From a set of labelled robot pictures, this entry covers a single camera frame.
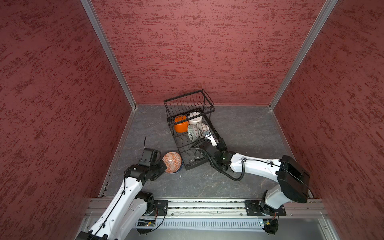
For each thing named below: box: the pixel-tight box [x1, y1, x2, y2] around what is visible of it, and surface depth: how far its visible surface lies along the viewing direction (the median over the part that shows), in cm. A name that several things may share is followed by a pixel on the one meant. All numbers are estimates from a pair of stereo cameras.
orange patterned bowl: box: [162, 151, 183, 174], surface depth 85 cm
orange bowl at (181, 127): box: [174, 115, 189, 133], surface depth 101 cm
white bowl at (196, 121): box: [188, 111, 203, 125], surface depth 105 cm
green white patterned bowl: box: [187, 124, 199, 142], surface depth 101 cm
